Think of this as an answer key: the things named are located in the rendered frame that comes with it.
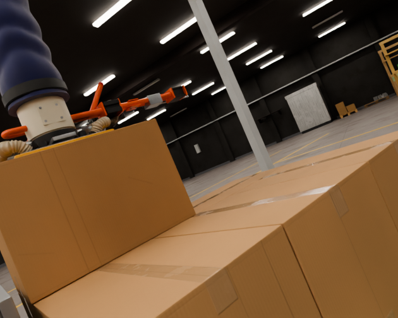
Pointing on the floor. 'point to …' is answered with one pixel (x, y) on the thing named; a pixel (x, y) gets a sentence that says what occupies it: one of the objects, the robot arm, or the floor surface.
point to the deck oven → (309, 108)
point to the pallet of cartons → (345, 109)
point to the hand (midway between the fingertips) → (114, 108)
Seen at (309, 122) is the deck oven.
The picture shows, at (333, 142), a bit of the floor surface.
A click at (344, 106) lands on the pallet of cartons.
